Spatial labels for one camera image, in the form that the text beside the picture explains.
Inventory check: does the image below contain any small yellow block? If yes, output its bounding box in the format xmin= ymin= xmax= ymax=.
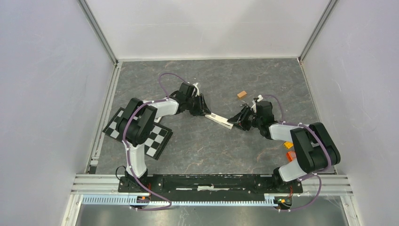
xmin=283 ymin=142 xmax=294 ymax=149

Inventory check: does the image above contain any white black remote control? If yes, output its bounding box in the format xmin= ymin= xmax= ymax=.
xmin=205 ymin=113 xmax=233 ymax=129

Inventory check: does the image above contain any brown wooden block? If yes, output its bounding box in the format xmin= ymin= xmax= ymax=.
xmin=237 ymin=91 xmax=247 ymax=99

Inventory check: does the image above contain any black white checkerboard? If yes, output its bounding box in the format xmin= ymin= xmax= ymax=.
xmin=102 ymin=107 xmax=173 ymax=160

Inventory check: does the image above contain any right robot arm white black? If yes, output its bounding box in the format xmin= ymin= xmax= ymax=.
xmin=228 ymin=100 xmax=341 ymax=192

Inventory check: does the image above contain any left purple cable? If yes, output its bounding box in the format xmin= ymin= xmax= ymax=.
xmin=122 ymin=73 xmax=188 ymax=211

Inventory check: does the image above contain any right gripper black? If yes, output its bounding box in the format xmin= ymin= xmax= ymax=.
xmin=227 ymin=105 xmax=262 ymax=131

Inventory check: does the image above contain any white remote with buttons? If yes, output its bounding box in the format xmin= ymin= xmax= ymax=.
xmin=154 ymin=117 xmax=162 ymax=123

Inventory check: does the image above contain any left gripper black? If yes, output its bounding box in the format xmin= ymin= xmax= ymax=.
xmin=186 ymin=95 xmax=211 ymax=118

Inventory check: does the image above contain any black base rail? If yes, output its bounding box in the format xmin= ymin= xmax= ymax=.
xmin=118 ymin=174 xmax=303 ymax=202

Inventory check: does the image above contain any white toothed cable duct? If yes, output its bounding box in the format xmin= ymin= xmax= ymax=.
xmin=82 ymin=194 xmax=278 ymax=207

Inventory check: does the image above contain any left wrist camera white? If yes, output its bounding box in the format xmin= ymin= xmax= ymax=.
xmin=192 ymin=82 xmax=200 ymax=97

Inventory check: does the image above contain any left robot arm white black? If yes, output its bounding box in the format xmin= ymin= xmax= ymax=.
xmin=116 ymin=82 xmax=211 ymax=192

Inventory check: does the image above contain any orange translucent semicircle block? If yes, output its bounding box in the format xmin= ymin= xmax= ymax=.
xmin=286 ymin=151 xmax=296 ymax=162

